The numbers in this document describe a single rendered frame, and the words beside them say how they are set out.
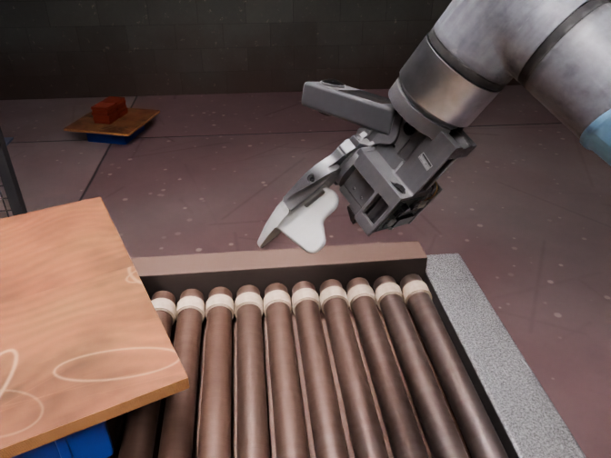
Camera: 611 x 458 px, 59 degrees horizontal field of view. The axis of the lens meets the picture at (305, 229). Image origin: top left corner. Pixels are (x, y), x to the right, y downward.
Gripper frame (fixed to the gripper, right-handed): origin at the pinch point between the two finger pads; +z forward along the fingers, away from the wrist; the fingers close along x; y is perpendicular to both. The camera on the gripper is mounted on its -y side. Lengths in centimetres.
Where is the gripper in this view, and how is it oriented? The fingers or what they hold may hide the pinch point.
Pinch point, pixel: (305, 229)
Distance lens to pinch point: 59.0
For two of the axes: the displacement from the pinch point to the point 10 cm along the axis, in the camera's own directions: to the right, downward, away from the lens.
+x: 6.8, -1.7, 7.1
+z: -4.8, 6.2, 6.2
